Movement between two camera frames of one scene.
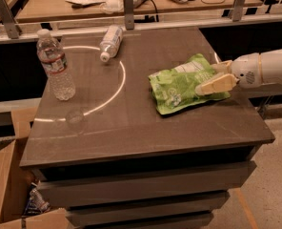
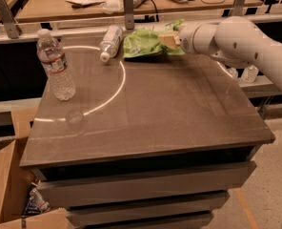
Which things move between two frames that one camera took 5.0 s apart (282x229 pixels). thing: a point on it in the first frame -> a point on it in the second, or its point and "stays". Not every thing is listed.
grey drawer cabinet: x=114 y=160 stays
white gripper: x=246 y=70 -> x=188 y=38
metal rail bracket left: x=10 y=21 stays
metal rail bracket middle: x=129 y=9 stays
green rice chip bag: x=175 y=90 -> x=146 y=42
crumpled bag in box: x=35 y=203 stays
